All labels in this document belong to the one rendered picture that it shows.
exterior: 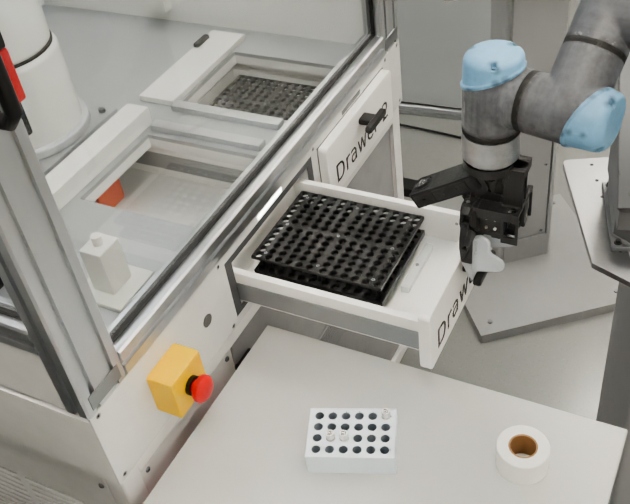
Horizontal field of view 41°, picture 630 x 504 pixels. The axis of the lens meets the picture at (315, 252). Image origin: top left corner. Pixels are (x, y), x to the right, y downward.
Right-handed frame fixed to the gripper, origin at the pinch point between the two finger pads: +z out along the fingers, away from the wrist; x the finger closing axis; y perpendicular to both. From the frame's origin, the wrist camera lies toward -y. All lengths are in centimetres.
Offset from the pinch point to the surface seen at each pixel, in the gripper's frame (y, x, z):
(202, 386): -27.1, -33.5, 1.7
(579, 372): 9, 63, 91
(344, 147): -32.3, 23.9, 1.8
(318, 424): -13.6, -27.4, 11.3
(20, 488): -63, -45, 30
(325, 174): -33.0, 17.1, 3.2
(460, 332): -25, 65, 91
